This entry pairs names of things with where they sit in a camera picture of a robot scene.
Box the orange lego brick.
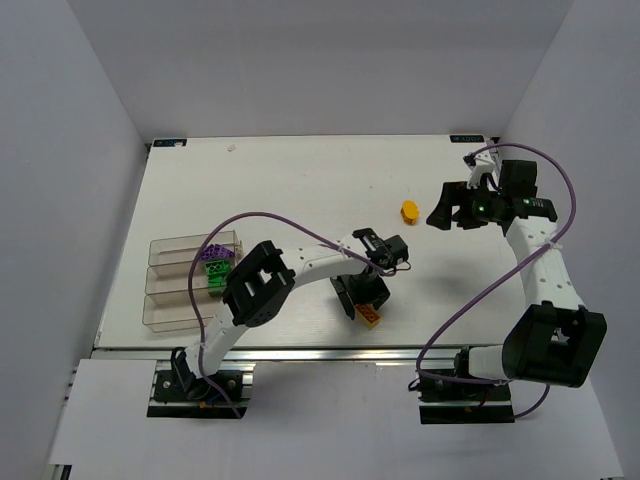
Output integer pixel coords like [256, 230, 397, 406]
[354, 304, 381, 329]

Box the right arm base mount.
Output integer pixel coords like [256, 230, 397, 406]
[408, 377, 515, 425]

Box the right blue corner label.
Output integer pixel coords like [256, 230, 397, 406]
[449, 134, 485, 143]

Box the purple lego brick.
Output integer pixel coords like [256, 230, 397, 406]
[199, 244, 235, 262]

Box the clear container near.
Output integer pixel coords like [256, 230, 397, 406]
[142, 291, 221, 333]

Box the yellow round lego piece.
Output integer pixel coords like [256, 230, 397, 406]
[400, 200, 420, 225]

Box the aluminium table front rail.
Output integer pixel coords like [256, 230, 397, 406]
[92, 344, 506, 365]

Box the clear container far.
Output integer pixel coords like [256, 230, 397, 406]
[148, 229, 244, 267]

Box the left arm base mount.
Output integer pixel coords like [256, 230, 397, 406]
[146, 362, 249, 420]

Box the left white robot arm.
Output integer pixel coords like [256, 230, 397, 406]
[171, 228, 409, 399]

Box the green lego brick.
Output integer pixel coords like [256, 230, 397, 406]
[204, 259, 233, 277]
[207, 275, 227, 297]

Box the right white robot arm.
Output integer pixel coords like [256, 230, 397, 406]
[426, 160, 607, 388]

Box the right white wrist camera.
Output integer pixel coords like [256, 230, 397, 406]
[463, 151, 500, 189]

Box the left blue corner label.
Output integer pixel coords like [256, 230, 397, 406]
[152, 138, 187, 148]

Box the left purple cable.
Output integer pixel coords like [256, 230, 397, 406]
[186, 211, 413, 419]

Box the blue corner label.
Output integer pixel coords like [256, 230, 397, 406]
[449, 134, 485, 143]
[152, 138, 187, 148]

